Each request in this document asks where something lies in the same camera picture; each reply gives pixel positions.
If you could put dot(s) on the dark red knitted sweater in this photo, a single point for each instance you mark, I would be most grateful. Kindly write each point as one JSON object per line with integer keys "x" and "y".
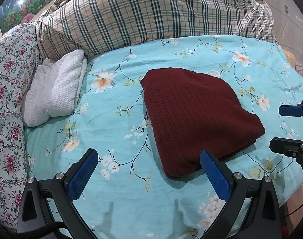
{"x": 198, "y": 119}

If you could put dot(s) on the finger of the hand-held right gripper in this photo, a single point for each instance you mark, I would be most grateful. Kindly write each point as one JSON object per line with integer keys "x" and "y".
{"x": 285, "y": 145}
{"x": 293, "y": 110}

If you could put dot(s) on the white textured pillow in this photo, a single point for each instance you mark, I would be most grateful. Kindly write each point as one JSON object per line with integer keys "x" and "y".
{"x": 55, "y": 87}

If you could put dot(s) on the light blue floral bedsheet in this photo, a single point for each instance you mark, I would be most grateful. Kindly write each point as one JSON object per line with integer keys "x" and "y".
{"x": 111, "y": 129}

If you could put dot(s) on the beige plaid quilt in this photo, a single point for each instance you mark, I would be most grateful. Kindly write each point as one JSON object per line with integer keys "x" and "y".
{"x": 141, "y": 15}

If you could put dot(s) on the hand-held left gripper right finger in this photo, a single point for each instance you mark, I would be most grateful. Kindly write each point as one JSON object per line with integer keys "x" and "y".
{"x": 215, "y": 176}

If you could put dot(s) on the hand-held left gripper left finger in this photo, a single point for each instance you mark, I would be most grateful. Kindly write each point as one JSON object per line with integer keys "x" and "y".
{"x": 83, "y": 176}

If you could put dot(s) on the white red floral quilt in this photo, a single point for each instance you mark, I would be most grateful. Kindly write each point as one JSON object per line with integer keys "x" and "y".
{"x": 7, "y": 99}

